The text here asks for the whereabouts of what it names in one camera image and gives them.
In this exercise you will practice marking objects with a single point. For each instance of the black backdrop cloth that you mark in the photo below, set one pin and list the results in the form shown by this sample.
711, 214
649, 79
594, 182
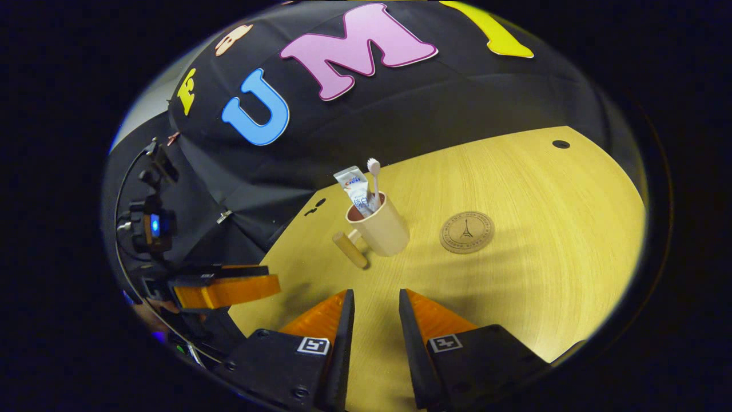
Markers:
400, 114

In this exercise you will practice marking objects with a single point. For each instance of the small silver clip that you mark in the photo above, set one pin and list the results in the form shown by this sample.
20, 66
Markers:
224, 217

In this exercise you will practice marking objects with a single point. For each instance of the wooden desktop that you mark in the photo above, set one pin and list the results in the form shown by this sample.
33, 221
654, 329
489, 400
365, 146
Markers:
514, 274

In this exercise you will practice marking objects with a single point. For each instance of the white toothpaste tube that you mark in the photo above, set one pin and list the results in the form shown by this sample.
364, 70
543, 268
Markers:
351, 180

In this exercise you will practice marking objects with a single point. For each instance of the beige cup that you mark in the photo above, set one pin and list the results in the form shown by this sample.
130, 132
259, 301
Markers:
386, 232

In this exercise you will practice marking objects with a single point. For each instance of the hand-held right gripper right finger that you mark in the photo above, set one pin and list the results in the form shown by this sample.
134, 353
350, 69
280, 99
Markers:
414, 355

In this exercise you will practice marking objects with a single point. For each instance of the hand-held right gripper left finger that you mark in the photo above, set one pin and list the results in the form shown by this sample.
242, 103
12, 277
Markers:
343, 355

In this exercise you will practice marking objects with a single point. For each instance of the pink toothbrush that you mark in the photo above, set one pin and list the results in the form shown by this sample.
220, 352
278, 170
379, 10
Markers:
374, 166

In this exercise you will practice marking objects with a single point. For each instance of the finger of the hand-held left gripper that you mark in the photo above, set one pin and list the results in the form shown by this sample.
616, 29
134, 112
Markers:
217, 273
229, 292

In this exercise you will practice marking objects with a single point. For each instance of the small copper clip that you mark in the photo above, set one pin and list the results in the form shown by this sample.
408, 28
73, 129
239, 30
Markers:
174, 138

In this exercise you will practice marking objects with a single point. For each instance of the round brown coaster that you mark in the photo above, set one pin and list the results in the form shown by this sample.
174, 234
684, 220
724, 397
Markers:
466, 232

